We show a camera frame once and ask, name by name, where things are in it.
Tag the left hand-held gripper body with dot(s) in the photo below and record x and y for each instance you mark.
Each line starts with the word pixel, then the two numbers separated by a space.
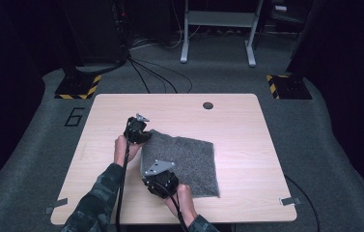
pixel 134 129

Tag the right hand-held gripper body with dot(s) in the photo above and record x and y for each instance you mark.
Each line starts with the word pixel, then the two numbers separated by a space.
pixel 162 183

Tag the grey cloth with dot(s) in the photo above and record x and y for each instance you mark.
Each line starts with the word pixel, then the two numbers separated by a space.
pixel 192 161

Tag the person's left hand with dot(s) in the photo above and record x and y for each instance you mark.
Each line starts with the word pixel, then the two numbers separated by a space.
pixel 121 151

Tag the person's right hand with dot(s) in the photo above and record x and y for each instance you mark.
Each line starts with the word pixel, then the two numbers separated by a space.
pixel 186 203

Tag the dark round table grommet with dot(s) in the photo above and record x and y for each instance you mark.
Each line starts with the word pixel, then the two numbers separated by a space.
pixel 208 105

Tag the grey tape strip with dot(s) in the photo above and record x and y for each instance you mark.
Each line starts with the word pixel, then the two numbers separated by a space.
pixel 290 201
pixel 57 205

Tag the black cabinet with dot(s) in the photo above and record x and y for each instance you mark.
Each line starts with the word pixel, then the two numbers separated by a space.
pixel 96 29

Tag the small white device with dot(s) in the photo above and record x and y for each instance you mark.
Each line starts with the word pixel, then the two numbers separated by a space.
pixel 281 8

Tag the black yellow striped base plate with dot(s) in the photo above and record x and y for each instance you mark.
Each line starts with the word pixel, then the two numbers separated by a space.
pixel 78 87
pixel 290 87

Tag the black stand post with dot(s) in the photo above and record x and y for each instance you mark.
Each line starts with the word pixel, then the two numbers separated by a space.
pixel 302 42
pixel 70 48

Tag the white metal stand frame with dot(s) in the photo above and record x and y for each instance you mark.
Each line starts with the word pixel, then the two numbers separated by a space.
pixel 221 18

